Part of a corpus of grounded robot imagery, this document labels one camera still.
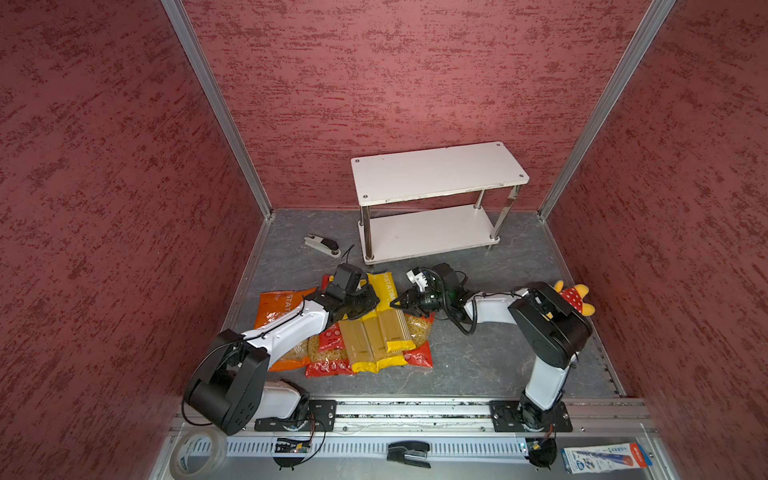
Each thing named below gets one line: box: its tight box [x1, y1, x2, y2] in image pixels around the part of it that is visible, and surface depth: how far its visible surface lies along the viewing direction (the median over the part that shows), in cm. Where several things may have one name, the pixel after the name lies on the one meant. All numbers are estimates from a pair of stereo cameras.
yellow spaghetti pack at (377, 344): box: [362, 312, 409, 374], surface depth 79 cm
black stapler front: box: [386, 440, 432, 469], surface depth 69 cm
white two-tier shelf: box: [351, 141, 530, 263], surface depth 91 cm
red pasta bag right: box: [403, 312, 436, 369], surface depth 85 cm
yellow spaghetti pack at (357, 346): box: [338, 315, 378, 374], surface depth 77 cm
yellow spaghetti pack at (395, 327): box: [368, 271, 417, 353], surface depth 85 cm
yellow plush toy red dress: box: [554, 280, 596, 317], surface depth 93 cm
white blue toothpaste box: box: [560, 442, 653, 475], surface depth 70 cm
